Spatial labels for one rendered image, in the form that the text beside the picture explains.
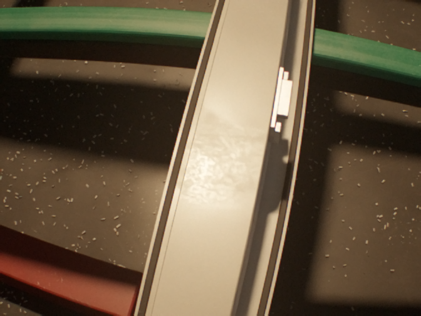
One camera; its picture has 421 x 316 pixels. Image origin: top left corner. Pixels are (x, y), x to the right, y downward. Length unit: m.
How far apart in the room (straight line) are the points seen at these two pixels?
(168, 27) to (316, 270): 0.32
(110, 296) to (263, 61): 0.34
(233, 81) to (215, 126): 0.04
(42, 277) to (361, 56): 0.40
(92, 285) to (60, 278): 0.04
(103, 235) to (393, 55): 0.39
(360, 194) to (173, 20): 0.34
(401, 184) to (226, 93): 0.43
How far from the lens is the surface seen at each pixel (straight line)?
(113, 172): 0.83
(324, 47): 0.58
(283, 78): 0.47
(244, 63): 0.47
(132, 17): 0.60
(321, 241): 0.79
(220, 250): 0.40
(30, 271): 0.75
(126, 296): 0.72
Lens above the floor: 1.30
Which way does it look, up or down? 58 degrees down
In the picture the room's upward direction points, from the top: 2 degrees counter-clockwise
